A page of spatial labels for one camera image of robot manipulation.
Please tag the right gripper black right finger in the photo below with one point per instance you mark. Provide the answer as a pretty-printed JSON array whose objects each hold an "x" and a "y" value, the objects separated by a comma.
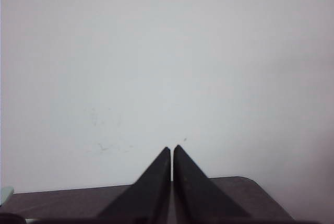
[{"x": 202, "y": 200}]

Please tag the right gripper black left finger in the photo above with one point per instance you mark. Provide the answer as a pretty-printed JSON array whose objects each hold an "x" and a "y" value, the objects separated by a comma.
[{"x": 143, "y": 201}]

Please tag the mint green breakfast maker base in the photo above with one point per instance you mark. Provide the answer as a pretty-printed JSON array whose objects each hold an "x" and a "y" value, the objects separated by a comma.
[{"x": 6, "y": 193}]

